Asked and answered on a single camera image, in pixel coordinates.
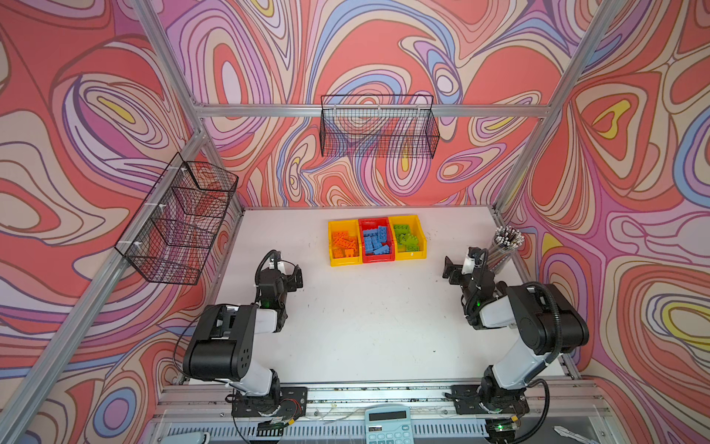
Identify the yellow bin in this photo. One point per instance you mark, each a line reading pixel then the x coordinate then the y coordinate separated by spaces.
pixel 352 227
pixel 417 230

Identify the green brick front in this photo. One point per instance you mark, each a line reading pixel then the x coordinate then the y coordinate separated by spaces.
pixel 401 229

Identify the green long brick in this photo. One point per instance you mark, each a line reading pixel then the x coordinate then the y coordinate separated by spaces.
pixel 408 243

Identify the back wire basket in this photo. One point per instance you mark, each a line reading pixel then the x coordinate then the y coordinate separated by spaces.
pixel 378 125

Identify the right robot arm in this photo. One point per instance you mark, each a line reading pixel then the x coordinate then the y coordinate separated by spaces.
pixel 547 324

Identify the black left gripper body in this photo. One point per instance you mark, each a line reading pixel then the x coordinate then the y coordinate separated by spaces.
pixel 284 289

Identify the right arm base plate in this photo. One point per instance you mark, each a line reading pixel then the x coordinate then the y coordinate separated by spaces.
pixel 476 399

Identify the clear cup of pencils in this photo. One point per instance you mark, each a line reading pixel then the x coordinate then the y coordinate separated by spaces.
pixel 506 241

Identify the left yellow bin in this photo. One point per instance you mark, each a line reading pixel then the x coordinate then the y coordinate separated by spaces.
pixel 352 227

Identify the blue long brick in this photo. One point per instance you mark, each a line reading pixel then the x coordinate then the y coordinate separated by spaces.
pixel 367 242

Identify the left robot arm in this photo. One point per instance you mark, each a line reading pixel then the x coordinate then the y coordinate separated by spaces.
pixel 221 347

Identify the right yellow bin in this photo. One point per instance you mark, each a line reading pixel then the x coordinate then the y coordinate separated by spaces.
pixel 417 230

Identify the wire basket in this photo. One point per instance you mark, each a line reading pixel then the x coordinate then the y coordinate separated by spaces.
pixel 378 125
pixel 169 241

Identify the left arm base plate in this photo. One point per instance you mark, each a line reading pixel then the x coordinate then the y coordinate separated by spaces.
pixel 287 402

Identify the left wire basket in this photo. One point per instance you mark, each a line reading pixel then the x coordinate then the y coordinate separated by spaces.
pixel 169 241

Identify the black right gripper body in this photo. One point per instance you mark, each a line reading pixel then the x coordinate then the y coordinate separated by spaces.
pixel 469 295

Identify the red bin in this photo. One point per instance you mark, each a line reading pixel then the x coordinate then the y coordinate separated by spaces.
pixel 385 235

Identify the teal calculator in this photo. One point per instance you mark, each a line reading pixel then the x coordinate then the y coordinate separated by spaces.
pixel 388 424

